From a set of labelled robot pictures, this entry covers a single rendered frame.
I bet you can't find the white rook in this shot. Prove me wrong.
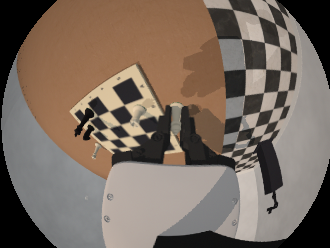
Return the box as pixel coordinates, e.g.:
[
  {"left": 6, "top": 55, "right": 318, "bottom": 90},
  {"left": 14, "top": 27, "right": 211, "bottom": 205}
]
[{"left": 129, "top": 105, "right": 146, "bottom": 128}]

